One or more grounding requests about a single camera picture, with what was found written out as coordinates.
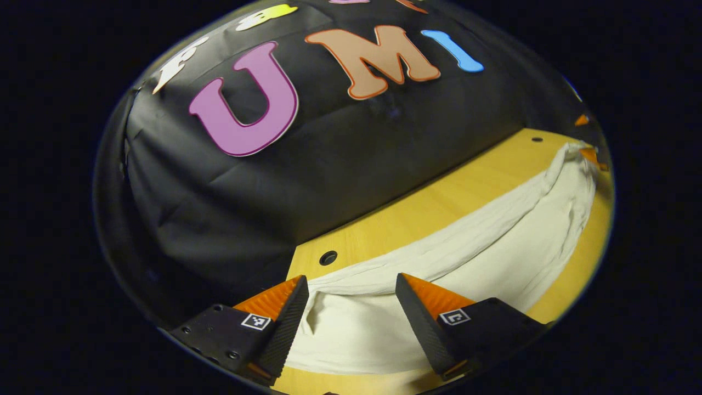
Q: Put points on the black backdrop cloth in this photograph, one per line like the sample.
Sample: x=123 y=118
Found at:
x=329 y=164

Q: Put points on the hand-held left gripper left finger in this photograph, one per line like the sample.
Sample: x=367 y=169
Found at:
x=288 y=326

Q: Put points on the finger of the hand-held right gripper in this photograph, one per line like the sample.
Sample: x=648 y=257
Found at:
x=582 y=120
x=593 y=158

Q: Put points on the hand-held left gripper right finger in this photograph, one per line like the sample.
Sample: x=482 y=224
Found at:
x=419 y=323

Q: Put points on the white jeans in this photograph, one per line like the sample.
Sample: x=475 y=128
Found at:
x=493 y=252

